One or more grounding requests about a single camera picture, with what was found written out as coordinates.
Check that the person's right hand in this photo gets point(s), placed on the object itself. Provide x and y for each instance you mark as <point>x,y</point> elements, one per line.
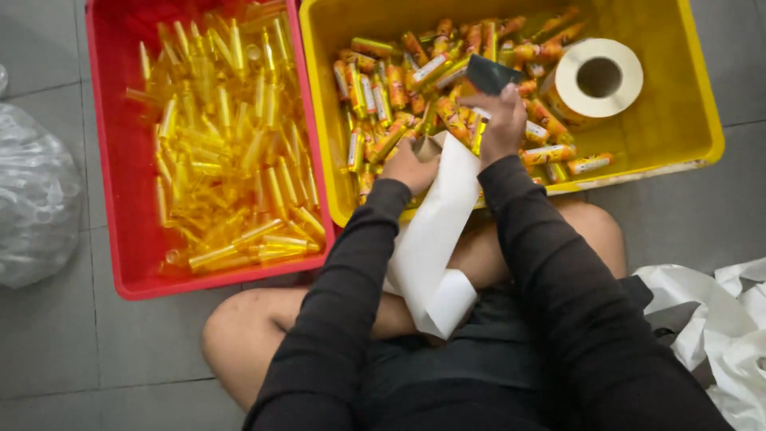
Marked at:
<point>505,129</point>

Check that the person's left hand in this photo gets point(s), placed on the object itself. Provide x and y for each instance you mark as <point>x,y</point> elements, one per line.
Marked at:
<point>407,170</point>

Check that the person's right fingers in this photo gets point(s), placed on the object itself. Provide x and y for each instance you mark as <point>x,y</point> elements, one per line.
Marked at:
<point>488,102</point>

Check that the person's left fingers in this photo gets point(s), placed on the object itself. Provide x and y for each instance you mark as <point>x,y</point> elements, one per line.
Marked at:
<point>406,149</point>

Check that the dark sticker label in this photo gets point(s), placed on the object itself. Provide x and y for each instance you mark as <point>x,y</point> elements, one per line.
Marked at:
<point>490,75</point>

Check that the small orange-print bottle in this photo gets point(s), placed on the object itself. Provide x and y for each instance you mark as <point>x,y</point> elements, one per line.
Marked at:
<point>479,135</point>

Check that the white backing paper strip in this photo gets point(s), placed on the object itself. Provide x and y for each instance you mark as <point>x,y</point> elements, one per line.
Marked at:
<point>431,239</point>

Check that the heap of labelled amber bottles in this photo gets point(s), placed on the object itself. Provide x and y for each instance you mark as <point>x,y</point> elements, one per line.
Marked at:
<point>395,90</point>

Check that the white label roll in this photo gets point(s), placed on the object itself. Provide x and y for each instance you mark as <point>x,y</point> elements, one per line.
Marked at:
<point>568,96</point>

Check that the person's right leg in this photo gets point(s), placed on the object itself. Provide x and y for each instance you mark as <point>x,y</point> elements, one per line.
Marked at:
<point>592,233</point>

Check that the person's leg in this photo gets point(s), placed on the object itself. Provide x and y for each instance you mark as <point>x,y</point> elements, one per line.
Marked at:
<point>592,233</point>
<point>251,335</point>

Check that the heap of unlabelled amber bottles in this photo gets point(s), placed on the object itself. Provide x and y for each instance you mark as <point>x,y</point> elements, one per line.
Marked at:
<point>227,155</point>

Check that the yellow plastic crate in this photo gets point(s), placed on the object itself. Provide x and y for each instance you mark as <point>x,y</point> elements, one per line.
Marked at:
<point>670,120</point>

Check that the black shorts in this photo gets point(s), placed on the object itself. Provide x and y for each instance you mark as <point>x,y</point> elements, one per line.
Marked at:
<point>479,371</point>

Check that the person's left leg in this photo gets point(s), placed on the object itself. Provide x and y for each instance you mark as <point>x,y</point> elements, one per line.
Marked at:
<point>251,335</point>

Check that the red plastic crate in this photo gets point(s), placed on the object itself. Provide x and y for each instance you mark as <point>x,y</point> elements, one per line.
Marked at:
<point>113,179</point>

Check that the white plastic bag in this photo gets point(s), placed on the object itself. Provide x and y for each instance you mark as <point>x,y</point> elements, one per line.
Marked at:
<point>730,323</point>

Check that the clear plastic bag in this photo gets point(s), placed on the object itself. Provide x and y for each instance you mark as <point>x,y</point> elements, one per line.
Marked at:
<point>36,197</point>

